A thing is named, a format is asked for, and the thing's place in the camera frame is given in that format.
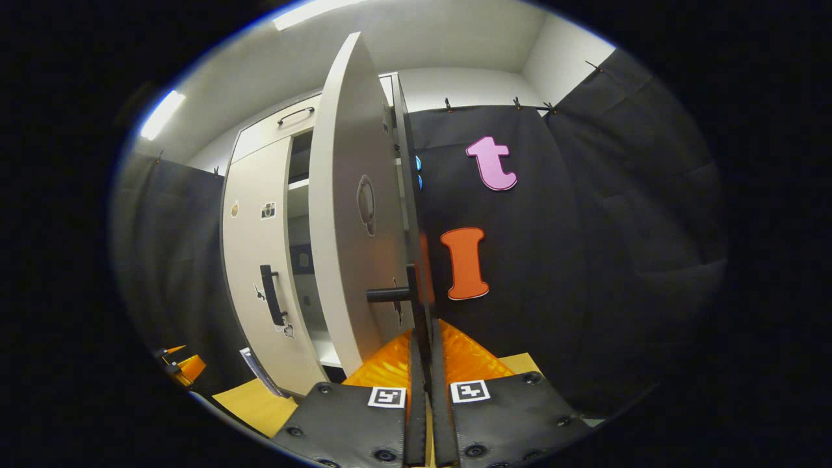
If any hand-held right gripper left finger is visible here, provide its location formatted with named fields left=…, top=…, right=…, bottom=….
left=272, top=328, right=428, bottom=467

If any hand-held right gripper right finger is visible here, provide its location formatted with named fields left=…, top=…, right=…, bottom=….
left=429, top=318, right=576, bottom=467

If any beige cabinet door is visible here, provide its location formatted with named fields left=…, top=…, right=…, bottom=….
left=309, top=31, right=435, bottom=391
left=221, top=135, right=329, bottom=397

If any beige double-door shoe cabinet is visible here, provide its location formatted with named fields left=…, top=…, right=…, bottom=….
left=220, top=71, right=435, bottom=397

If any beige cabinet top drawer front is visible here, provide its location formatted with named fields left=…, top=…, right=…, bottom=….
left=231, top=96, right=320, bottom=163

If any short ceiling light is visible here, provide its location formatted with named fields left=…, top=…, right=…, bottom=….
left=140, top=90, right=187, bottom=141

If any long ceiling light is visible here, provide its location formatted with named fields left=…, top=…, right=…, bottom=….
left=273, top=0, right=366, bottom=31

